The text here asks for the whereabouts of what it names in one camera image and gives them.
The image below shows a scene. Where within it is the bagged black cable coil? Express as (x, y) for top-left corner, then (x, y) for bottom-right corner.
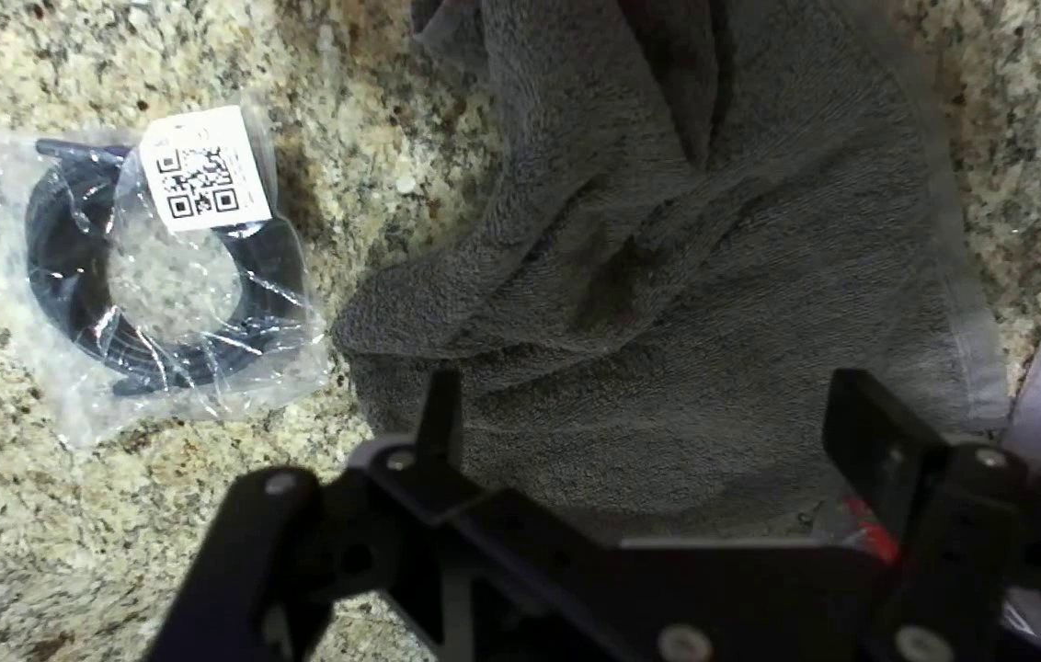
(0, 102), (335, 453)

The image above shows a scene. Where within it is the grey towel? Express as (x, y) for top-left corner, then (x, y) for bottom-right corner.
(330, 0), (1012, 543)

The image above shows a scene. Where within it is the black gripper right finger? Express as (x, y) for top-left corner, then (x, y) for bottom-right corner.
(821, 364), (1041, 662)

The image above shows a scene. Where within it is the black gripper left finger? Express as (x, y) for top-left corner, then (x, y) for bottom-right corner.
(148, 364), (623, 662)

